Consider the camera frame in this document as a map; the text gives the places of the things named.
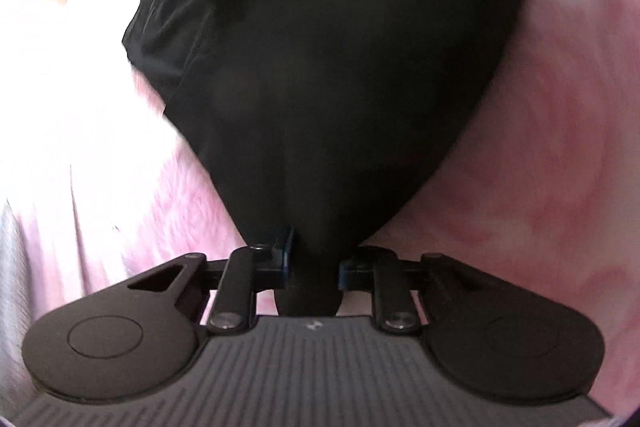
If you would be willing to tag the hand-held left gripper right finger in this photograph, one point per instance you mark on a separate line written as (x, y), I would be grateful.
(346, 274)

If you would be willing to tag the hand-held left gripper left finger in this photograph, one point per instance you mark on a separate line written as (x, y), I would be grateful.
(286, 262)

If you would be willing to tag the black pants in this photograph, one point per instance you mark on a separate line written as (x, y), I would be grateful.
(325, 107)

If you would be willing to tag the pink floral blanket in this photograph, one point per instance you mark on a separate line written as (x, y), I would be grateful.
(550, 157)

